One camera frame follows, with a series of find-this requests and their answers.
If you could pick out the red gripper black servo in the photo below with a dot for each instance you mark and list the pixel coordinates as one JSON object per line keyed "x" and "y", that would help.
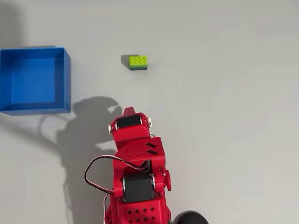
{"x": 129, "y": 132}

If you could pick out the green lego brick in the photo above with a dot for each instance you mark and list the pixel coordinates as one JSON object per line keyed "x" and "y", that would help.
{"x": 138, "y": 61}

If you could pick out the red robot arm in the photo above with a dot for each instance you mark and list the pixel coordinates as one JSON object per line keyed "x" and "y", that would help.
{"x": 139, "y": 154}

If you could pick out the blue box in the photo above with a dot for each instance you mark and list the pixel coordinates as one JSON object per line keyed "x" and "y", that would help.
{"x": 34, "y": 79}

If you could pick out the black round knob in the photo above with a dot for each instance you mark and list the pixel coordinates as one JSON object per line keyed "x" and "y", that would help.
{"x": 191, "y": 220}

